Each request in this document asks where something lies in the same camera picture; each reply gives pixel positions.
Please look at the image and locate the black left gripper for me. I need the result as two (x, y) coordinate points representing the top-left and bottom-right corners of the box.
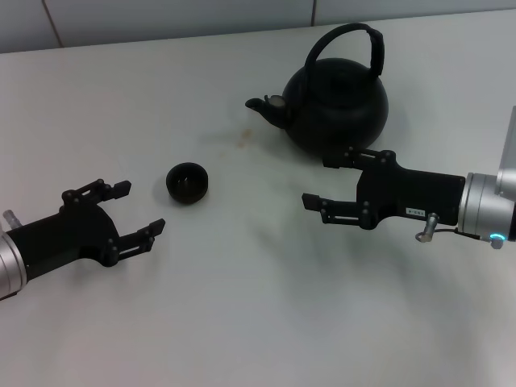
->
(6, 178), (167, 281)

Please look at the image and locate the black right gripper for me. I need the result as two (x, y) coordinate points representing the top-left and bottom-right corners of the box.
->
(302, 146), (468, 231)

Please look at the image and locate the small dark teacup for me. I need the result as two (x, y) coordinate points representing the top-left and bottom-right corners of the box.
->
(165, 161), (210, 206)

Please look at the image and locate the black round teapot with handle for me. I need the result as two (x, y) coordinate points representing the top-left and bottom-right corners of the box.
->
(244, 23), (390, 161)

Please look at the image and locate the right gripper cable with plug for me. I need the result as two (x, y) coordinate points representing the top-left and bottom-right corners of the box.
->
(417, 212), (506, 250)

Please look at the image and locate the left gripper metal cable plug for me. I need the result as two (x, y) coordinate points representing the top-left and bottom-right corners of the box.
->
(2, 209), (22, 231)

